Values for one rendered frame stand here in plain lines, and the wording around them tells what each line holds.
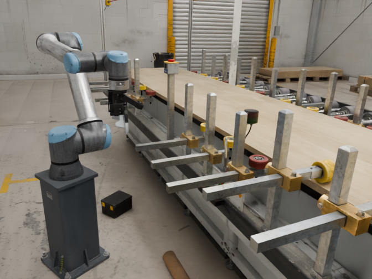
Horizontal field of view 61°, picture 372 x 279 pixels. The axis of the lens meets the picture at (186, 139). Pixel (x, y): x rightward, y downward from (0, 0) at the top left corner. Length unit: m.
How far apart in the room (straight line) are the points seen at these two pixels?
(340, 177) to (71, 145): 1.36
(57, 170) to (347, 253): 1.44
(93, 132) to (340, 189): 1.35
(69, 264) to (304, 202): 1.39
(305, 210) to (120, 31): 8.16
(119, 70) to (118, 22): 7.67
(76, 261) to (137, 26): 7.70
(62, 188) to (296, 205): 1.18
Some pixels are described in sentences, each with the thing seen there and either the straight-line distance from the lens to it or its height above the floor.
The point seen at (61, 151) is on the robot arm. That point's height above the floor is 0.77.
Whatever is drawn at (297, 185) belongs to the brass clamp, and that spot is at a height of 0.94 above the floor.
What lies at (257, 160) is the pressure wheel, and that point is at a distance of 1.36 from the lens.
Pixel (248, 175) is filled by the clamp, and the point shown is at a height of 0.86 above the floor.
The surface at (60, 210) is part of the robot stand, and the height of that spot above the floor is 0.45.
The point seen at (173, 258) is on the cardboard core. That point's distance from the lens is 2.08.
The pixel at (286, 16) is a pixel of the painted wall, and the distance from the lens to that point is 11.19.
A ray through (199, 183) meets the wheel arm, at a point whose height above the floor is 0.85.
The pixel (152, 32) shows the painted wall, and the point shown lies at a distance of 9.30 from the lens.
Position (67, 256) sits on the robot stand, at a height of 0.14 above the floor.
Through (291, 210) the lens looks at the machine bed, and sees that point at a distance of 1.48.
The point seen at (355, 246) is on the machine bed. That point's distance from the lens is 1.30.
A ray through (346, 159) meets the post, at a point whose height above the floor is 1.11.
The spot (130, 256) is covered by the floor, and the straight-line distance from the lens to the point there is 2.24.
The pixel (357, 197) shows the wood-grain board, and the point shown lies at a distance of 1.23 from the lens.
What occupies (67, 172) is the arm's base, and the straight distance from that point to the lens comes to 1.88.
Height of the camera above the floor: 1.43
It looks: 20 degrees down
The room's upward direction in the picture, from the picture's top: 2 degrees clockwise
